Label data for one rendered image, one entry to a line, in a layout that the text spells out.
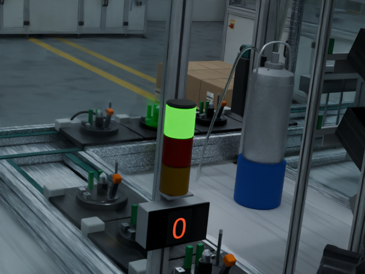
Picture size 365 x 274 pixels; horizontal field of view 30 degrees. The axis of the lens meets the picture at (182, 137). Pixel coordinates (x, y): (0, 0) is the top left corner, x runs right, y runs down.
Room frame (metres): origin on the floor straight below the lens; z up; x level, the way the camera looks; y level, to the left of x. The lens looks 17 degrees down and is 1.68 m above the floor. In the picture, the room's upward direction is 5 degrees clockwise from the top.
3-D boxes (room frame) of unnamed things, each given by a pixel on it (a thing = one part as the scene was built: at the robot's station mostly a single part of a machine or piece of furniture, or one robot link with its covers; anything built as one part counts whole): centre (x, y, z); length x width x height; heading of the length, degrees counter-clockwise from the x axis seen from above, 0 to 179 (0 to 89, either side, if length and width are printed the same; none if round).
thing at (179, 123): (1.08, 0.01, 1.38); 0.05 x 0.05 x 0.05
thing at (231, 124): (2.63, -0.10, 1.01); 0.24 x 0.24 x 0.13; 34
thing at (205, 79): (6.53, -0.34, 0.20); 1.20 x 0.80 x 0.41; 34
